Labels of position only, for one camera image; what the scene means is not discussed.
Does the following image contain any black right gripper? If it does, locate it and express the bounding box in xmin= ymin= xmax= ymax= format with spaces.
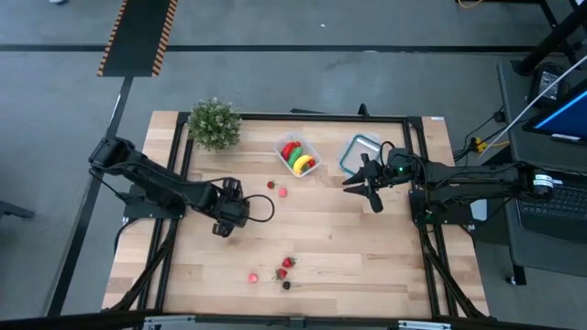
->
xmin=341 ymin=147 xmax=416 ymax=215

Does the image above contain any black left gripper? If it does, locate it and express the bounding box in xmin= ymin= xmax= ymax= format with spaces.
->
xmin=210 ymin=177 xmax=252 ymax=239

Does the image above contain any yellow toy banana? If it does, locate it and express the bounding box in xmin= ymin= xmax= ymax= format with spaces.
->
xmin=292 ymin=154 xmax=316 ymax=176

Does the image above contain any green toy vegetable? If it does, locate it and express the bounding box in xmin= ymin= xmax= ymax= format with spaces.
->
xmin=286 ymin=146 xmax=305 ymax=169

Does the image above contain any red toy vegetable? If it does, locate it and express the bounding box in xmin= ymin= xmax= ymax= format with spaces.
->
xmin=280 ymin=140 xmax=302 ymax=161

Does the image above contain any clear plastic tupperware container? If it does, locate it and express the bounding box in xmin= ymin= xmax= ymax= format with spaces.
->
xmin=273 ymin=131 xmax=322 ymax=179

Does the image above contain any clear lid with teal rim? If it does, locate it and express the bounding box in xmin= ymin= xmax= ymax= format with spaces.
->
xmin=338 ymin=132 xmax=385 ymax=181

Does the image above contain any potted green plant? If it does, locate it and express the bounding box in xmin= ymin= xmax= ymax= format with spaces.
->
xmin=185 ymin=96 xmax=243 ymax=152

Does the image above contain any grey side desk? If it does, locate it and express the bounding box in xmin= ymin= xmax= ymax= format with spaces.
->
xmin=496 ymin=59 xmax=587 ymax=279

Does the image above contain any black striped floor ramp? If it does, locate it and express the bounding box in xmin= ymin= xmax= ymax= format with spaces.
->
xmin=95 ymin=0 xmax=179 ymax=78

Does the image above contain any black laptop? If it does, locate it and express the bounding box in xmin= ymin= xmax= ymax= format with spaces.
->
xmin=515 ymin=176 xmax=587 ymax=244

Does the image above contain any black power brick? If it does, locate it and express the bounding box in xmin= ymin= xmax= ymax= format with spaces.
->
xmin=526 ymin=62 xmax=570 ymax=109

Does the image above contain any grey chair base leg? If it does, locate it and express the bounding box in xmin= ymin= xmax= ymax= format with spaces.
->
xmin=0 ymin=200 xmax=37 ymax=222

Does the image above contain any monitor with blue screen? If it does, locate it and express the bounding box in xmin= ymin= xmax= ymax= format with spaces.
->
xmin=522 ymin=84 xmax=587 ymax=147

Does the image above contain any black stand leg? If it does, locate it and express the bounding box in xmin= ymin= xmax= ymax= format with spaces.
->
xmin=511 ymin=0 xmax=587 ymax=78

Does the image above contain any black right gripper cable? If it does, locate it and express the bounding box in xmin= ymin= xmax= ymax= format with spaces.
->
xmin=378 ymin=139 xmax=400 ymax=161

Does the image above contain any silver metal bracket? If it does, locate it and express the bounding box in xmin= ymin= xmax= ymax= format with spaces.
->
xmin=396 ymin=319 xmax=453 ymax=330
xmin=141 ymin=314 xmax=197 ymax=330

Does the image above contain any white cable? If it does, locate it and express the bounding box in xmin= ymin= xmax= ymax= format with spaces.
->
xmin=478 ymin=54 xmax=587 ymax=160

